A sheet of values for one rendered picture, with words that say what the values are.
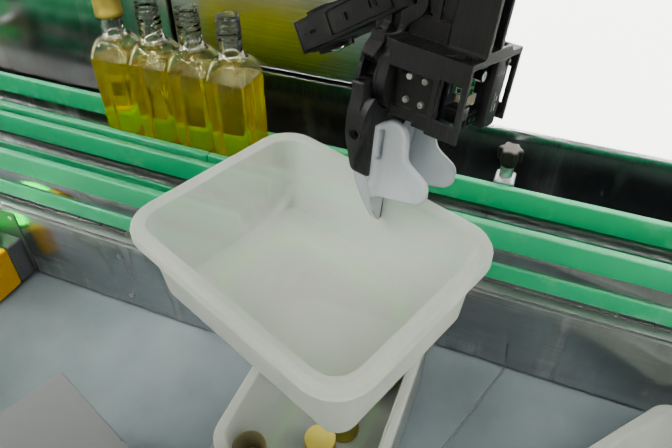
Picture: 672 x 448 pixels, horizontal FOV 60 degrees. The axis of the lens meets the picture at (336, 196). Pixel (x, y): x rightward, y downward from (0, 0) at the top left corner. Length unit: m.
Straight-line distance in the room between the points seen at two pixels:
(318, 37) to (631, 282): 0.44
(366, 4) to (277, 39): 0.45
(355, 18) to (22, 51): 0.92
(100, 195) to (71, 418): 0.27
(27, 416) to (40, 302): 0.29
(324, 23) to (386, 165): 0.11
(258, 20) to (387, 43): 0.49
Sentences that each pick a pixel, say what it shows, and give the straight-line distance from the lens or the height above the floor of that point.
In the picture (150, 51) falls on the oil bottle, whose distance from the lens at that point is 0.78.
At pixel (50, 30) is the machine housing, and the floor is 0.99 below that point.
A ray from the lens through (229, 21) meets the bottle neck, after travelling 0.70.
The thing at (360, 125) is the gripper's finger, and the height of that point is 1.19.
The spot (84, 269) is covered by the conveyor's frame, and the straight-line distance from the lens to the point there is 0.91.
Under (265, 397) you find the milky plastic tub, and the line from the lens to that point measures 0.72.
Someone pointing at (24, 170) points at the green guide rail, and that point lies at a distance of 0.88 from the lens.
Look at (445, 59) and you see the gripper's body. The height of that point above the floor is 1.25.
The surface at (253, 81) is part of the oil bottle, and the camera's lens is 0.73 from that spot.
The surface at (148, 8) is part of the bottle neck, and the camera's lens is 0.77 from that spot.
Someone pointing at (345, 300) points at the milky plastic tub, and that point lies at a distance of 0.46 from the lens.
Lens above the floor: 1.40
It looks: 38 degrees down
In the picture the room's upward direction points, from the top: straight up
